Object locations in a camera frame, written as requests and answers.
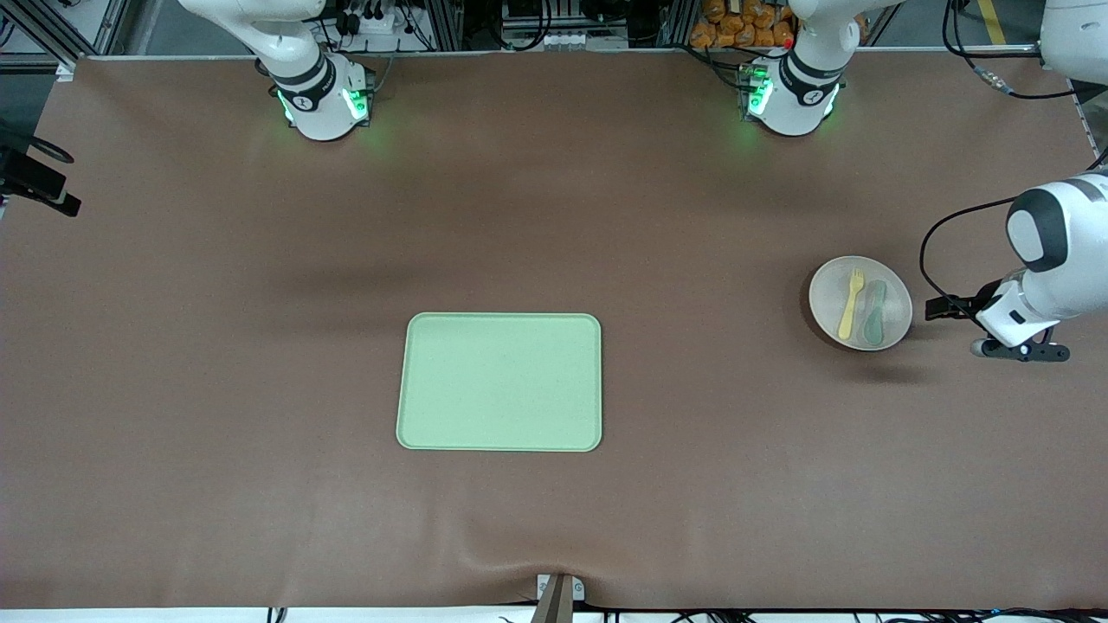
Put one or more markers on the yellow plastic fork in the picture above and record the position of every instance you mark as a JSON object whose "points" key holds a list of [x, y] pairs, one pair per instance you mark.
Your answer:
{"points": [[848, 316]]}

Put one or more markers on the beige round plate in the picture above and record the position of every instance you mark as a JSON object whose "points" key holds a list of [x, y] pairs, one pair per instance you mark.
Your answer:
{"points": [[824, 303]]}

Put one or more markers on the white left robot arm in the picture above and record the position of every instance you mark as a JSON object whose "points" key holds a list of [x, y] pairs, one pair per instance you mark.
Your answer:
{"points": [[801, 95]]}

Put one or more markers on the green plastic spoon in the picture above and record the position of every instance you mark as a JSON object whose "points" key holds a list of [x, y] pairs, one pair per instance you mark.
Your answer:
{"points": [[870, 330]]}

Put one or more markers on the brown table cover cloth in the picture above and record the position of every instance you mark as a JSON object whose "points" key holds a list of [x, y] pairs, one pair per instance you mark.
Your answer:
{"points": [[173, 476]]}

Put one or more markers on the orange packages pile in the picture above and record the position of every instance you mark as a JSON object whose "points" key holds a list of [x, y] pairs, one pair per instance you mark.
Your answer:
{"points": [[736, 26]]}

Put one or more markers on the white power strip with plugs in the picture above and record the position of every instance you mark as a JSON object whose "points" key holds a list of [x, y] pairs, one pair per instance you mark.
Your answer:
{"points": [[381, 24]]}

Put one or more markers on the light green rectangular tray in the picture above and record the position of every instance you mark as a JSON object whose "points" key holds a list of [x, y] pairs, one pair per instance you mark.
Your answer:
{"points": [[485, 381]]}

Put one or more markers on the white connector strip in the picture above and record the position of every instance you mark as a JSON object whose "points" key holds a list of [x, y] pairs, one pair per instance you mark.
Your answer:
{"points": [[563, 39]]}

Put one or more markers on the aluminium frame strut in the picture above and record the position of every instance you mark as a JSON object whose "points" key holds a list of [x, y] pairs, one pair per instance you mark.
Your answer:
{"points": [[679, 22], [48, 35], [446, 26], [112, 26]]}

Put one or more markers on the grey metal bracket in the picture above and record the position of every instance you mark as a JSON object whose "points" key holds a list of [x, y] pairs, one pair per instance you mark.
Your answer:
{"points": [[543, 589]]}

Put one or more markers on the tan camera post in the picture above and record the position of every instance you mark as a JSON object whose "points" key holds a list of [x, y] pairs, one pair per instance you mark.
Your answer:
{"points": [[554, 606]]}

